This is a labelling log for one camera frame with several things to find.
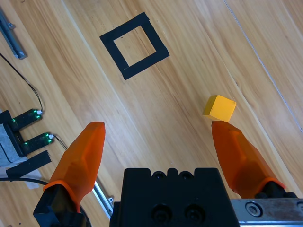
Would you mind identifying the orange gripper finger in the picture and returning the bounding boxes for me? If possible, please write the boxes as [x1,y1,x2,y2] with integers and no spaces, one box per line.
[33,121,106,227]
[211,120,296,200]

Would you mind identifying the yellow cube block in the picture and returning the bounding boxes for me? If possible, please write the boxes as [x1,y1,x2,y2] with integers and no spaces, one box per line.
[202,94,237,123]

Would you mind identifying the black dongle with green lights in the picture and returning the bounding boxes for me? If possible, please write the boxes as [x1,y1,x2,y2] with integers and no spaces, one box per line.
[22,132,54,154]
[11,108,44,130]

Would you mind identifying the black tape strip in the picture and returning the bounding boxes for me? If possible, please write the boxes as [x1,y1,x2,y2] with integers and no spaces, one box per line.
[6,150,53,178]

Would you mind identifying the grey USB hub box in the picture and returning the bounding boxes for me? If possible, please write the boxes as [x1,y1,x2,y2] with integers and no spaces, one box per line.
[0,110,29,167]

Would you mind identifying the black tape square outline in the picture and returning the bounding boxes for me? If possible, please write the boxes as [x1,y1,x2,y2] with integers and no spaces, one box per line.
[99,12,170,81]

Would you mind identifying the thin black wire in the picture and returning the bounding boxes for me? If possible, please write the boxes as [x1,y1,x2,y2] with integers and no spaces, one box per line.
[0,53,44,113]
[52,134,70,151]

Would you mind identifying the aluminium profile rail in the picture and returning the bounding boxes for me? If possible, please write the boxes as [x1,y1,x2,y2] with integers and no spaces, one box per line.
[0,7,27,60]
[91,181,114,219]

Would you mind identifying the thick black cable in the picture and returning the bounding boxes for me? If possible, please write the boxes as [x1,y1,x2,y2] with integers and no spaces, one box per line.
[0,177,49,186]

